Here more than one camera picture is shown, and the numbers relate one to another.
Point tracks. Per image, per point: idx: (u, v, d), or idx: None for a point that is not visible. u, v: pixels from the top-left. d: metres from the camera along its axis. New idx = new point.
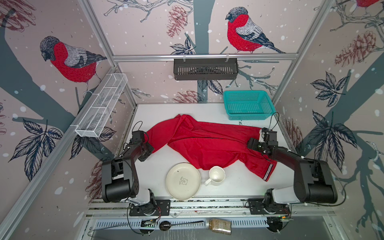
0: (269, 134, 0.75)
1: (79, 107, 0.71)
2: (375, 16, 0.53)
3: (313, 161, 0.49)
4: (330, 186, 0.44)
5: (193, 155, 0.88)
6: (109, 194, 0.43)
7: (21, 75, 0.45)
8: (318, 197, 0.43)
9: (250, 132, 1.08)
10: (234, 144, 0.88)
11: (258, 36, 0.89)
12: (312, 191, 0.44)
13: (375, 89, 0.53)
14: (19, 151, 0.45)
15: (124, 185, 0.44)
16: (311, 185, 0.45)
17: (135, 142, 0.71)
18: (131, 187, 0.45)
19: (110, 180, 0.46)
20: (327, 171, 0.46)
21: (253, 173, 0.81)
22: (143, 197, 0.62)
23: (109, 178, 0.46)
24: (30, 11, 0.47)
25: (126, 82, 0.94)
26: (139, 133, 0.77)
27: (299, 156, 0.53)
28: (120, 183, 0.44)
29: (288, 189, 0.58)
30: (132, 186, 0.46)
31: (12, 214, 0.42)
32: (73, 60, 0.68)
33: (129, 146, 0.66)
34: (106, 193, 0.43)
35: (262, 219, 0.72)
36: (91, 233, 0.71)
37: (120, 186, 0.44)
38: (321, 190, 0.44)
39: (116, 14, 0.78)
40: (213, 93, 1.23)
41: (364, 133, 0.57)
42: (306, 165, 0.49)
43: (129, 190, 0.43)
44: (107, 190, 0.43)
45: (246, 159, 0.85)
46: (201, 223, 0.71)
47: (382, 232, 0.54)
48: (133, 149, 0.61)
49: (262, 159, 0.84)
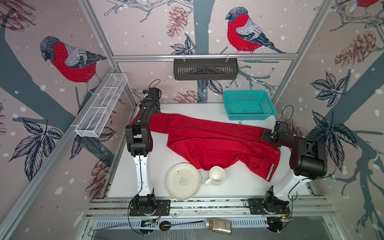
0: (280, 123, 0.82)
1: (79, 107, 0.71)
2: (375, 16, 0.53)
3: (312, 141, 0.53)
4: (322, 161, 0.49)
5: (195, 155, 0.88)
6: (132, 149, 0.60)
7: (21, 75, 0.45)
8: (308, 168, 0.49)
9: (251, 132, 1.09)
10: (236, 145, 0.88)
11: (258, 36, 0.88)
12: (303, 162, 0.50)
13: (376, 89, 0.53)
14: (19, 151, 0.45)
15: (142, 145, 0.60)
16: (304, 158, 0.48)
17: (151, 99, 0.76)
18: (148, 147, 0.62)
19: (131, 139, 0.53)
20: (323, 150, 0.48)
21: (255, 174, 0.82)
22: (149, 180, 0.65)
23: (131, 138, 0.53)
24: (30, 11, 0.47)
25: (126, 81, 0.94)
26: (155, 91, 0.84)
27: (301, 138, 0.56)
28: (139, 142, 0.60)
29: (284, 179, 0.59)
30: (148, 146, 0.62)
31: (12, 214, 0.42)
32: (73, 60, 0.68)
33: (145, 108, 0.70)
34: (129, 146, 0.60)
35: (262, 219, 0.72)
36: (91, 233, 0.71)
37: (140, 144, 0.60)
38: (313, 163, 0.49)
39: (116, 14, 0.78)
40: (213, 93, 1.23)
41: (364, 133, 0.57)
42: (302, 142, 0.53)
43: (145, 149, 0.60)
44: (130, 144, 0.60)
45: (248, 160, 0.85)
46: (201, 223, 0.71)
47: (382, 232, 0.54)
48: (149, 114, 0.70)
49: (263, 159, 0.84)
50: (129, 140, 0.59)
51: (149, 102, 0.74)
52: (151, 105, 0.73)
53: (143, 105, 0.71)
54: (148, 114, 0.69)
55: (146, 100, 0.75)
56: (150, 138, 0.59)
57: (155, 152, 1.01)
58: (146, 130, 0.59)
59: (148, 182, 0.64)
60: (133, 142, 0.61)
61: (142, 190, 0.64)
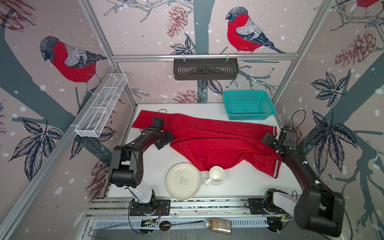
0: (286, 133, 0.66)
1: (79, 107, 0.71)
2: (375, 15, 0.53)
3: (327, 190, 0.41)
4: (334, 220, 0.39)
5: (198, 156, 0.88)
6: (114, 179, 0.46)
7: (22, 75, 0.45)
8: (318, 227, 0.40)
9: (253, 130, 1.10)
10: (239, 144, 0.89)
11: (258, 36, 0.89)
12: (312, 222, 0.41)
13: (376, 89, 0.53)
14: (19, 151, 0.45)
15: (128, 175, 0.46)
16: (314, 213, 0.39)
17: (153, 128, 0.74)
18: (134, 179, 0.47)
19: (117, 165, 0.51)
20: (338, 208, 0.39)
21: (262, 172, 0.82)
22: (145, 193, 0.62)
23: (117, 163, 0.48)
24: (30, 11, 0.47)
25: (126, 81, 0.94)
26: (159, 121, 0.78)
27: (314, 179, 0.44)
28: (126, 171, 0.46)
29: (287, 198, 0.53)
30: (135, 177, 0.47)
31: (12, 214, 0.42)
32: (73, 60, 0.68)
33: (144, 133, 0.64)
34: (112, 175, 0.46)
35: (262, 219, 0.72)
36: (91, 233, 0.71)
37: (125, 174, 0.46)
38: (323, 221, 0.41)
39: (116, 14, 0.78)
40: (213, 93, 1.23)
41: (364, 133, 0.57)
42: (316, 195, 0.43)
43: (131, 181, 0.45)
44: (114, 173, 0.46)
45: (253, 158, 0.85)
46: (201, 223, 0.71)
47: (382, 232, 0.54)
48: (146, 139, 0.60)
49: (267, 156, 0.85)
50: (114, 165, 0.47)
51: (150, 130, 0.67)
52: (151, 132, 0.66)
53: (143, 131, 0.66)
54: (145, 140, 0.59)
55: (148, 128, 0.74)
56: (141, 169, 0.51)
57: (155, 152, 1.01)
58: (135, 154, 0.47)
59: (143, 196, 0.61)
60: (117, 169, 0.48)
61: (140, 201, 0.60)
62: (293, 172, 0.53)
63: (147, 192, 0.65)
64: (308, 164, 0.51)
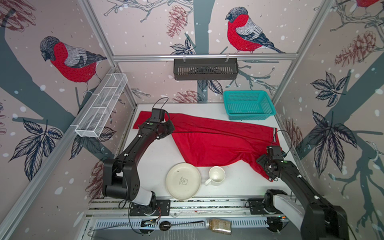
0: (273, 148, 0.69)
1: (79, 107, 0.71)
2: (375, 16, 0.53)
3: (327, 205, 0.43)
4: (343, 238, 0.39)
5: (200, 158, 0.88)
6: (109, 192, 0.43)
7: (22, 75, 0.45)
8: None
9: (253, 130, 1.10)
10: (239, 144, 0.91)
11: (258, 36, 0.89)
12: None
13: (376, 89, 0.53)
14: (19, 151, 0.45)
15: (122, 191, 0.42)
16: (321, 233, 0.41)
17: (151, 127, 0.60)
18: (128, 194, 0.44)
19: (110, 181, 0.45)
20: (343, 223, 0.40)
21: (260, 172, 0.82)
22: (144, 197, 0.61)
23: (109, 179, 0.46)
24: (30, 11, 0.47)
25: (126, 81, 0.94)
26: (158, 112, 0.69)
27: (313, 194, 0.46)
28: (120, 187, 0.42)
29: (289, 203, 0.59)
30: (129, 192, 0.44)
31: (12, 214, 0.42)
32: (73, 60, 0.68)
33: (141, 135, 0.56)
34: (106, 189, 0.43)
35: (262, 219, 0.72)
36: (91, 233, 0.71)
37: (119, 189, 0.42)
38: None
39: (116, 14, 0.78)
40: (213, 93, 1.23)
41: (364, 133, 0.57)
42: (320, 213, 0.43)
43: (125, 196, 0.42)
44: (108, 187, 0.44)
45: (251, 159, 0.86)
46: (201, 223, 0.71)
47: (382, 232, 0.54)
48: (141, 145, 0.53)
49: None
50: (107, 181, 0.43)
51: (148, 129, 0.59)
52: (148, 134, 0.57)
53: (140, 132, 0.57)
54: (140, 146, 0.52)
55: (146, 125, 0.61)
56: (136, 182, 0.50)
57: (155, 152, 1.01)
58: (127, 172, 0.42)
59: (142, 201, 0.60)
60: (111, 184, 0.44)
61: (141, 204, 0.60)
62: (291, 188, 0.52)
63: (147, 196, 0.64)
64: (302, 178, 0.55)
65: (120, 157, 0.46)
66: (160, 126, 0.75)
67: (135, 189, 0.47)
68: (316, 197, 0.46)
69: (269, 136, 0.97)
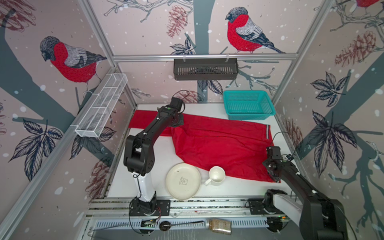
0: (273, 148, 0.70)
1: (79, 107, 0.71)
2: (375, 16, 0.53)
3: (325, 199, 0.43)
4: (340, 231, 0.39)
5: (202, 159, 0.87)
6: (128, 163, 0.50)
7: (21, 75, 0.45)
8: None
9: (247, 128, 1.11)
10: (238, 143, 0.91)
11: (258, 36, 0.89)
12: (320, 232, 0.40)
13: (376, 89, 0.53)
14: (19, 151, 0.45)
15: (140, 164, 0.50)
16: (318, 226, 0.42)
17: (168, 112, 0.65)
18: (145, 168, 0.51)
19: (130, 153, 0.52)
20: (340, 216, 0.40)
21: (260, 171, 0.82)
22: (149, 188, 0.64)
23: (130, 152, 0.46)
24: (30, 11, 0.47)
25: (126, 82, 0.94)
26: (177, 102, 0.74)
27: (311, 189, 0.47)
28: (138, 160, 0.49)
29: (288, 202, 0.59)
30: (145, 166, 0.50)
31: (12, 214, 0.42)
32: (73, 60, 0.68)
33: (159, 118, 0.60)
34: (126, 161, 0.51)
35: (262, 219, 0.72)
36: (91, 233, 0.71)
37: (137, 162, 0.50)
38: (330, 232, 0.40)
39: (116, 14, 0.78)
40: (213, 93, 1.23)
41: (364, 133, 0.57)
42: (317, 205, 0.43)
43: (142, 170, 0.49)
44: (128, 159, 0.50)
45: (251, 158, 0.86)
46: (201, 223, 0.71)
47: (382, 232, 0.54)
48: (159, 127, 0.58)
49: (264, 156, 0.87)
50: (127, 153, 0.50)
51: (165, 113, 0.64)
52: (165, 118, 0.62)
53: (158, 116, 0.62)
54: (158, 128, 0.58)
55: (163, 109, 0.66)
56: (152, 158, 0.54)
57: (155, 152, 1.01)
58: (147, 147, 0.48)
59: (147, 191, 0.62)
60: (130, 156, 0.51)
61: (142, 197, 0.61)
62: (290, 186, 0.53)
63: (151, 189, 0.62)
64: (300, 175, 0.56)
65: (139, 134, 0.52)
66: (177, 113, 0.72)
67: (150, 164, 0.54)
68: (314, 191, 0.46)
69: (262, 132, 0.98)
